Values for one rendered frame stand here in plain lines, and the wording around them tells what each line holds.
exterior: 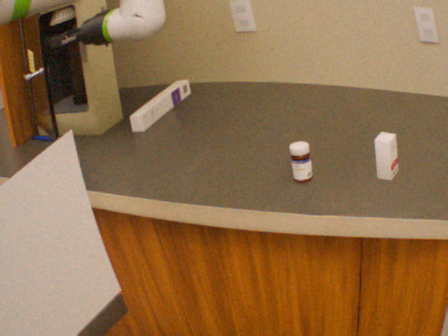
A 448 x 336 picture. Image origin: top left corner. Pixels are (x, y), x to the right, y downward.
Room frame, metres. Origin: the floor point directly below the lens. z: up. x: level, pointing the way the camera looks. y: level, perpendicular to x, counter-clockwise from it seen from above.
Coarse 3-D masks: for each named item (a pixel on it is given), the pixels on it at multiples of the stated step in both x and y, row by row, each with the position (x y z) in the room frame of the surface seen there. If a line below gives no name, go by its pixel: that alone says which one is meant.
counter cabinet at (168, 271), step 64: (128, 256) 1.19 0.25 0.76; (192, 256) 1.09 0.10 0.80; (256, 256) 1.00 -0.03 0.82; (320, 256) 0.93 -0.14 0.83; (384, 256) 0.85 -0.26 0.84; (128, 320) 1.25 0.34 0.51; (192, 320) 1.12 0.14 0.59; (256, 320) 1.02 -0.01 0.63; (320, 320) 0.93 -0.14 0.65; (384, 320) 0.84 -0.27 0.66
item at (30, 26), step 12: (24, 24) 1.65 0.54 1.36; (36, 24) 1.46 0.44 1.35; (24, 36) 1.67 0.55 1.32; (36, 36) 1.48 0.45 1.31; (24, 48) 1.69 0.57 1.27; (36, 48) 1.50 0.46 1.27; (36, 60) 1.52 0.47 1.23; (36, 84) 1.58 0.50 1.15; (36, 96) 1.61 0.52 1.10; (48, 96) 1.45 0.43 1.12; (36, 108) 1.64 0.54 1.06; (48, 108) 1.46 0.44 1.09; (36, 120) 1.68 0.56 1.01; (48, 120) 1.49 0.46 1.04; (48, 132) 1.53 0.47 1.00
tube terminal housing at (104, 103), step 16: (80, 0) 1.55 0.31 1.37; (96, 0) 1.61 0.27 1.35; (80, 16) 1.56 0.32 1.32; (80, 48) 1.57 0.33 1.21; (96, 48) 1.58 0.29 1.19; (96, 64) 1.58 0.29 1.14; (112, 64) 1.64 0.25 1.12; (96, 80) 1.57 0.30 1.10; (112, 80) 1.63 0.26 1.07; (96, 96) 1.56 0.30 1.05; (112, 96) 1.62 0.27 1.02; (96, 112) 1.55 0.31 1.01; (112, 112) 1.61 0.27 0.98; (64, 128) 1.64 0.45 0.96; (80, 128) 1.60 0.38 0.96; (96, 128) 1.56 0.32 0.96
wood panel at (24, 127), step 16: (0, 32) 1.69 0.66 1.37; (16, 32) 1.76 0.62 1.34; (0, 48) 1.68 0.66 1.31; (16, 48) 1.75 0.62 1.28; (0, 64) 1.68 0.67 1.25; (16, 64) 1.74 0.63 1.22; (0, 80) 1.69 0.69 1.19; (16, 80) 1.73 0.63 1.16; (16, 96) 1.72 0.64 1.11; (16, 112) 1.71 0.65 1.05; (16, 128) 1.70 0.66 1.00; (32, 128) 1.76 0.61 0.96; (16, 144) 1.68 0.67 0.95
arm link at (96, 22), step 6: (102, 12) 1.33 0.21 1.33; (96, 18) 1.33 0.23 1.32; (102, 18) 1.31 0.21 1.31; (90, 24) 1.32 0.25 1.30; (96, 24) 1.31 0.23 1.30; (90, 30) 1.32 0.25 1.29; (96, 30) 1.30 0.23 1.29; (90, 36) 1.32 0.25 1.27; (96, 36) 1.31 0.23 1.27; (102, 36) 1.30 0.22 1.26; (96, 42) 1.32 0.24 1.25; (102, 42) 1.32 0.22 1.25; (108, 42) 1.31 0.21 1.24
